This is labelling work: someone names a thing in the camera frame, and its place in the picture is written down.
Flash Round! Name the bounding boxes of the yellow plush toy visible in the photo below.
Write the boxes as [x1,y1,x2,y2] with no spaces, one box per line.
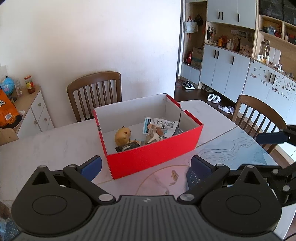
[114,126,131,146]

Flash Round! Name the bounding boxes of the hanging tote bag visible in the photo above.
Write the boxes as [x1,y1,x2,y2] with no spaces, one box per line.
[184,16,198,34]

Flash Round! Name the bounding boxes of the white slippers pair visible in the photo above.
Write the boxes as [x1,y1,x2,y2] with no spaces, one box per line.
[207,93,221,104]

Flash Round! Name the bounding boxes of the silver foil snack bag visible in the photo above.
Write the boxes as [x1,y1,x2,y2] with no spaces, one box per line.
[144,128,165,145]

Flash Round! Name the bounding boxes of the blue globe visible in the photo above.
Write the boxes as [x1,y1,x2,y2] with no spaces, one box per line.
[1,77,15,96]

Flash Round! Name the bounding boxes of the brown wooden chair back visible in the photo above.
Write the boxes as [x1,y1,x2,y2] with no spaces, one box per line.
[66,71,122,122]

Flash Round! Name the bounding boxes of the dark sneakers pair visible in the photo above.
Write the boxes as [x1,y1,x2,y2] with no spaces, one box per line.
[182,81,196,90]

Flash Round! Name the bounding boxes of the brown wooden chair right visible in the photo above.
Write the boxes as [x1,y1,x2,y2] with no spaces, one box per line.
[232,94,287,155]

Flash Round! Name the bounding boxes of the grey wall cabinet unit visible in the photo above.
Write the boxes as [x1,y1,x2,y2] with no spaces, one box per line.
[179,1,295,117]

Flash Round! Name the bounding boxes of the red cardboard box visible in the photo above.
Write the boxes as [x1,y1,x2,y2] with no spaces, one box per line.
[93,94,204,179]

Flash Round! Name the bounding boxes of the black snack packet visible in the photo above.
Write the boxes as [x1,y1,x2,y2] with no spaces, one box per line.
[115,141,141,153]

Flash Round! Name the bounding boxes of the white drawer sideboard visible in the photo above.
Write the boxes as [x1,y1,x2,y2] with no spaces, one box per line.
[8,85,55,142]

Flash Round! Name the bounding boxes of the brown wooden chair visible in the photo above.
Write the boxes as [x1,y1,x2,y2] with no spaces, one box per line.
[232,94,287,155]
[66,71,122,122]

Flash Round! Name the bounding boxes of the sauce jar red lid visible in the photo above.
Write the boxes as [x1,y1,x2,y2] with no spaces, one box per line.
[24,75,36,94]

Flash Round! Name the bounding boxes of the white seafood snack packet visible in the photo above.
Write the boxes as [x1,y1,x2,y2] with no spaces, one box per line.
[142,117,179,136]

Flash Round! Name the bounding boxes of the orange snack bag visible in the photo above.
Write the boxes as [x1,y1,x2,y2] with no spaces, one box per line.
[0,89,22,128]

